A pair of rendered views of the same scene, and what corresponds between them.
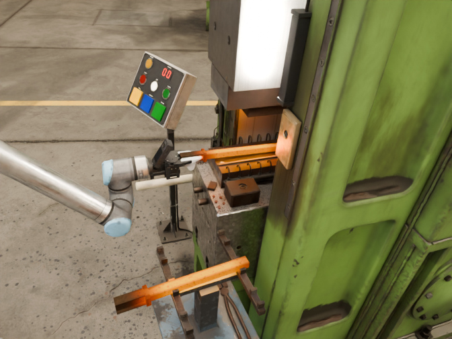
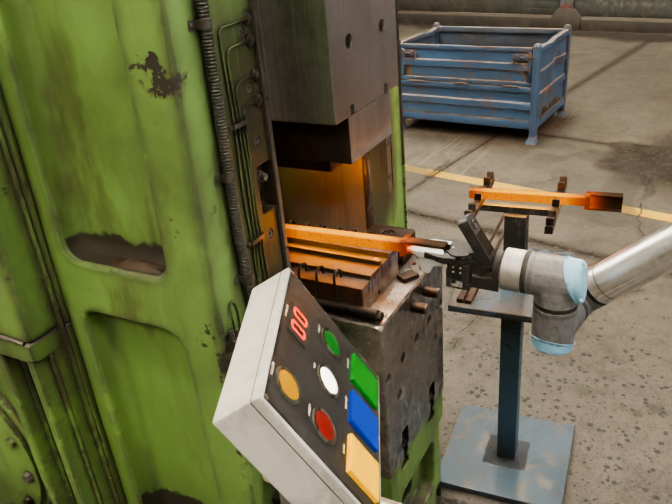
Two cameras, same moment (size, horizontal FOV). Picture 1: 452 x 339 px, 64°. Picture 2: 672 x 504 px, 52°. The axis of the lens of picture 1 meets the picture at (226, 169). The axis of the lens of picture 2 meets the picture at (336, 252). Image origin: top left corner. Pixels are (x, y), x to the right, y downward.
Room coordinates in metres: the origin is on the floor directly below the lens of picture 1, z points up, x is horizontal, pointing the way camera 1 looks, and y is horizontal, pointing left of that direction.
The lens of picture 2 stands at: (2.15, 1.06, 1.75)
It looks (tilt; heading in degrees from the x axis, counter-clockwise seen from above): 27 degrees down; 231
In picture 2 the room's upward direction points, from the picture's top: 5 degrees counter-clockwise
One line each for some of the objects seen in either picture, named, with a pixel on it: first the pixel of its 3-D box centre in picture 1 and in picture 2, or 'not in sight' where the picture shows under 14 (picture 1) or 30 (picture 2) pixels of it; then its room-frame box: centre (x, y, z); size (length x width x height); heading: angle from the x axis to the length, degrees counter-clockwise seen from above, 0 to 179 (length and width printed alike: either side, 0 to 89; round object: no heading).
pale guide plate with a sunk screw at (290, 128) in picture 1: (287, 139); not in sight; (0.97, -0.19, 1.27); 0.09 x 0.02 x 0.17; 21
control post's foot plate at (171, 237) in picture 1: (173, 225); not in sight; (1.71, 0.33, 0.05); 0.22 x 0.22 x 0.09; 21
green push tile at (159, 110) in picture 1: (159, 111); (362, 382); (1.55, 0.35, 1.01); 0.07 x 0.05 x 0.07; 46
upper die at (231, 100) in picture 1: (272, 81); (285, 120); (1.29, -0.15, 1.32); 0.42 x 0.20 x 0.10; 111
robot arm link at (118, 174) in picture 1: (119, 171); (554, 278); (1.05, 0.40, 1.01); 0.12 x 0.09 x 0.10; 111
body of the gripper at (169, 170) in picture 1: (163, 165); (474, 266); (1.12, 0.24, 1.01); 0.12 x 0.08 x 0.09; 111
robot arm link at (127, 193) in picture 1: (121, 196); (555, 321); (1.04, 0.40, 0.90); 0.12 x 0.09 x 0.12; 12
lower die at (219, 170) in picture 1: (260, 159); (302, 263); (1.29, -0.15, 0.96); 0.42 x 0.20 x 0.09; 111
